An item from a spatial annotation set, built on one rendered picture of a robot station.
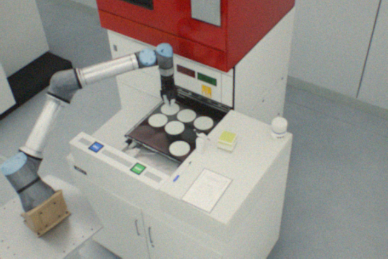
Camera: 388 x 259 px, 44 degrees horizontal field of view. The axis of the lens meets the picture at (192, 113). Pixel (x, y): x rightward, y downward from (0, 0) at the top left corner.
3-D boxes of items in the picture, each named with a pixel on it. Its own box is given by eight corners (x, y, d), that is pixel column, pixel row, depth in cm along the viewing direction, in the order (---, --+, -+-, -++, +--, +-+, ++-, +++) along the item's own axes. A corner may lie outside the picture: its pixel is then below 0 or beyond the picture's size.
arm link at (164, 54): (153, 43, 230) (170, 40, 232) (155, 62, 237) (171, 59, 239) (156, 52, 224) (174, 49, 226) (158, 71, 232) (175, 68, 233)
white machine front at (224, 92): (119, 78, 294) (108, 21, 267) (233, 126, 258) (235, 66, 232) (116, 80, 292) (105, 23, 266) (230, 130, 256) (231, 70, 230)
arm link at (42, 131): (2, 176, 213) (56, 65, 216) (9, 171, 227) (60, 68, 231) (28, 187, 215) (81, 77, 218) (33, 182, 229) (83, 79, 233)
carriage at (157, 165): (123, 148, 245) (122, 144, 243) (181, 178, 229) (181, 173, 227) (113, 158, 240) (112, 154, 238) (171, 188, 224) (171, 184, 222)
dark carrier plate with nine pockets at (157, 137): (167, 99, 266) (167, 97, 266) (220, 121, 251) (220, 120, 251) (128, 136, 246) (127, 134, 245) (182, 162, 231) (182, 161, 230)
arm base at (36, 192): (31, 210, 199) (17, 191, 198) (20, 213, 211) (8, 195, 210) (60, 190, 208) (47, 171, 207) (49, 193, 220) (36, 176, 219)
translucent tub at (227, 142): (223, 139, 231) (223, 129, 226) (237, 144, 228) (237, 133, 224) (216, 150, 226) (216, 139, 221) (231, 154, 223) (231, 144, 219)
